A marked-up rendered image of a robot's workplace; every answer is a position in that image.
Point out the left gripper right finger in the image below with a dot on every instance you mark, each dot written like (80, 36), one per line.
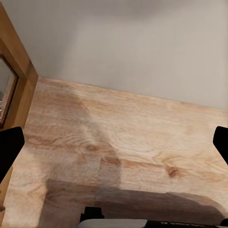
(220, 141)

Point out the door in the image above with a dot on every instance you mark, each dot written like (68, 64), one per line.
(18, 79)

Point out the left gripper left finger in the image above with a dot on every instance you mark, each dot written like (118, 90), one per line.
(11, 142)

